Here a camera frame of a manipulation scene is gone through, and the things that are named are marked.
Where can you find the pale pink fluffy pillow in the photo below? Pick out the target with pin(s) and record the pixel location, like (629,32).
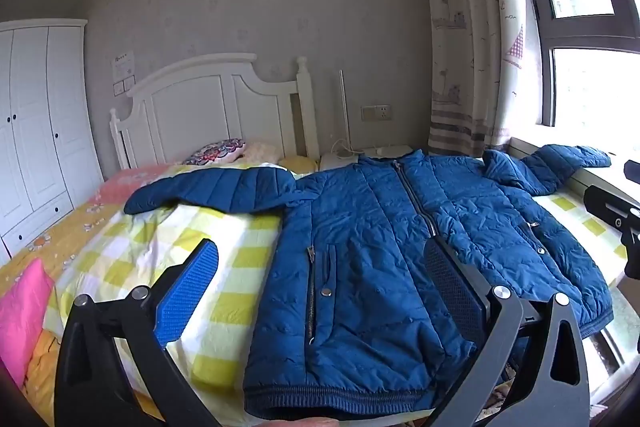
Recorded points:
(262,153)

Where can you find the wall switch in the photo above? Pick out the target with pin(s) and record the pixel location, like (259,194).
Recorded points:
(124,86)

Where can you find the pink cloth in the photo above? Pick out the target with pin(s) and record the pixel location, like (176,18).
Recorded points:
(22,317)

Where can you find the wall socket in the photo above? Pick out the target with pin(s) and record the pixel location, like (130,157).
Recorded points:
(376,112)

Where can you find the white nightstand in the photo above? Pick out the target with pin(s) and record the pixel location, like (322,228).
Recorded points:
(335,161)

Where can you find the blue quilted jacket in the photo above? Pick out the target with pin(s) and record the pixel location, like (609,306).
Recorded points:
(380,257)

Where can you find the yellow white checked blanket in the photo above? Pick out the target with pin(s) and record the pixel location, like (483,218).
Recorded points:
(220,332)

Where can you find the orange floral bed sheet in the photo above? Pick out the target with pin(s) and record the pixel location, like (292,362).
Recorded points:
(75,227)

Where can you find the patterned colourful pillow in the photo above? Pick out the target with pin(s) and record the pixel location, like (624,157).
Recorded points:
(215,152)

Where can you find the yellow pillow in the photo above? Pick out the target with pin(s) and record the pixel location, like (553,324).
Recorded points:
(300,164)

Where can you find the white wardrobe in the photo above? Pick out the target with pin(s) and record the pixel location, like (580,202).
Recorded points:
(35,117)

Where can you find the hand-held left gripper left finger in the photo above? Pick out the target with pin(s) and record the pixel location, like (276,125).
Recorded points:
(187,294)

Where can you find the printed beige curtain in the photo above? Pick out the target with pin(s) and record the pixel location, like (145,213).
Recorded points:
(460,57)

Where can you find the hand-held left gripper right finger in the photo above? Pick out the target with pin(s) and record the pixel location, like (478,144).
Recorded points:
(452,294)

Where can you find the white bed headboard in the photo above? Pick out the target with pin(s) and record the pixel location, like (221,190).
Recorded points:
(190,112)

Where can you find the white paper notice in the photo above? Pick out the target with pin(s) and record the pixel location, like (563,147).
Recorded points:
(123,64)

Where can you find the person's left hand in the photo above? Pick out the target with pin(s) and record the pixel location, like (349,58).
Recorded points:
(310,422)

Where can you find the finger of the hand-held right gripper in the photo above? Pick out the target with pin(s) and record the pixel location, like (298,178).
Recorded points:
(607,204)
(633,169)

